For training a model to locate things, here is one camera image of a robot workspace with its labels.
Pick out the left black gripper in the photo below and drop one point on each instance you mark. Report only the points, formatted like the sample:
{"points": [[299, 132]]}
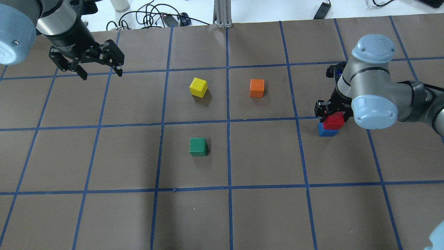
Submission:
{"points": [[73, 42]]}

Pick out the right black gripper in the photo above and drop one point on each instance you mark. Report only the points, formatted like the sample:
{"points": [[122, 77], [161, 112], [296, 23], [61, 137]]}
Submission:
{"points": [[341, 101]]}

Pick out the red wooden block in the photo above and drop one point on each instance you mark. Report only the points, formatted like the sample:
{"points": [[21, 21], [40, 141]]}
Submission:
{"points": [[334, 121]]}

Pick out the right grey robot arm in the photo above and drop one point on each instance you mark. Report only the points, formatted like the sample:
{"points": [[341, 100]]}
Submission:
{"points": [[364, 91]]}

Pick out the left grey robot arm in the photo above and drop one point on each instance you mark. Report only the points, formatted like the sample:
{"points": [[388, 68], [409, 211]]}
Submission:
{"points": [[23, 20]]}

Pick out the blue wooden block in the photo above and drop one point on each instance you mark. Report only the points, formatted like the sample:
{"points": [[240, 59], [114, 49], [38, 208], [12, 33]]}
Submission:
{"points": [[324, 132]]}

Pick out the orange wooden block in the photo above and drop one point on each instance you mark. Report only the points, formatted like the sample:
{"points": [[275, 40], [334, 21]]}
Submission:
{"points": [[257, 88]]}

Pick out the yellow wooden block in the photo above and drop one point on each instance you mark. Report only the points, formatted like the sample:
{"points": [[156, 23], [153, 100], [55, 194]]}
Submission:
{"points": [[198, 87]]}

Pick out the green wooden block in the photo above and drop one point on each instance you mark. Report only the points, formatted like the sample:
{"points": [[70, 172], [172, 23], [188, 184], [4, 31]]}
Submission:
{"points": [[198, 147]]}

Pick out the white bottle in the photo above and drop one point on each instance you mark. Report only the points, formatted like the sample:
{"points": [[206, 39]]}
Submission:
{"points": [[120, 6]]}

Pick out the black power adapter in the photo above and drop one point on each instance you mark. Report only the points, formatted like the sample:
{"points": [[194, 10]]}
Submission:
{"points": [[323, 10]]}

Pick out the aluminium frame post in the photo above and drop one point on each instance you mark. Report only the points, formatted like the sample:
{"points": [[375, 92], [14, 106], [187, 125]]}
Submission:
{"points": [[222, 14]]}

